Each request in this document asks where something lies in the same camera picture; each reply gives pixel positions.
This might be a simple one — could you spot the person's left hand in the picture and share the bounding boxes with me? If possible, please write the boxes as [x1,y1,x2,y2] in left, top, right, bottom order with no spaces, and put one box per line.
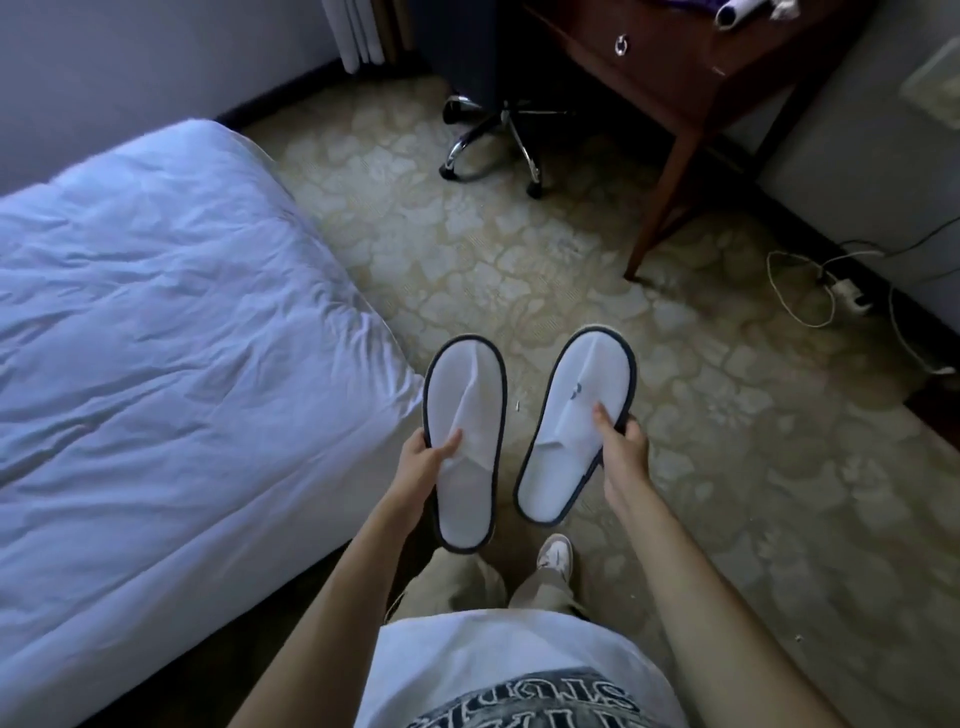
[383,429,463,538]

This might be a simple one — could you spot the person's right hand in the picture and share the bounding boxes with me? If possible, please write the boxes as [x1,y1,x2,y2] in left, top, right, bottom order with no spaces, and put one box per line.
[592,402,651,520]

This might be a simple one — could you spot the white slipper with small print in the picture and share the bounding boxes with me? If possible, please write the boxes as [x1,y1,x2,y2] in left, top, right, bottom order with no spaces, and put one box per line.
[513,324,638,527]

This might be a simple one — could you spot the plain white slipper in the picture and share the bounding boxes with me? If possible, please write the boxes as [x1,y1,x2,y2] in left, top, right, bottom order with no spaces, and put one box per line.
[421,334,509,555]

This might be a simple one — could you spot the person's left forearm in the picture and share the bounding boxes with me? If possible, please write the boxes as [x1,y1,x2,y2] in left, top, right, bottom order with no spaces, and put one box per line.
[229,504,415,728]

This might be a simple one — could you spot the person's right forearm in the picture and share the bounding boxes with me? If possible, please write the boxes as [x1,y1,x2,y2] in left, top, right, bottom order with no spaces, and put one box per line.
[609,477,849,728]

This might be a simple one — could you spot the person's beige trousers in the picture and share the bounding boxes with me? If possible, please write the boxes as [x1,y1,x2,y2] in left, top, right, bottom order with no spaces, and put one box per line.
[387,547,588,624]

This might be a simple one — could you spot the person's beige shoe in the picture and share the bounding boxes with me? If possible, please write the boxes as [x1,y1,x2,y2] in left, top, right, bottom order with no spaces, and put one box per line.
[537,533,575,588]

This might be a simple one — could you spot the person's white printed shirt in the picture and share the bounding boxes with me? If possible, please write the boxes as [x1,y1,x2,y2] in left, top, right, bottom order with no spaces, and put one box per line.
[354,609,690,728]

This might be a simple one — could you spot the bed with white duvet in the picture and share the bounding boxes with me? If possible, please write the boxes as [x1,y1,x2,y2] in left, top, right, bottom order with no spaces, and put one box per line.
[0,120,426,728]

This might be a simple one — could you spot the black office chair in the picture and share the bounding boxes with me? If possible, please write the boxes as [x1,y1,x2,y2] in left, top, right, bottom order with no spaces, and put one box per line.
[411,0,577,201]

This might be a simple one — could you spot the brown wooden desk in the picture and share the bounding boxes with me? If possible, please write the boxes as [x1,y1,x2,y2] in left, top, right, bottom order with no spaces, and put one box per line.
[519,0,879,283]

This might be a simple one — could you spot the white curtain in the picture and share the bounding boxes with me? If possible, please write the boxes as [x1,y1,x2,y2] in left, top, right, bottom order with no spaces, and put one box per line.
[321,0,388,75]

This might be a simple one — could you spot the white rolled item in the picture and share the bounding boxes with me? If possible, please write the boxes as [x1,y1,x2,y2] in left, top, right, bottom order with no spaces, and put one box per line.
[713,0,774,30]

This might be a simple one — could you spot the white cable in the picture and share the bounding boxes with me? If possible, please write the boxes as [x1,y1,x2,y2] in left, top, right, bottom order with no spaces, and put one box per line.
[765,248,957,375]

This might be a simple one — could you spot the black cable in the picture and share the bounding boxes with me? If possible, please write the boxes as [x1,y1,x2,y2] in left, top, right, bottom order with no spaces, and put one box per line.
[836,217,960,260]

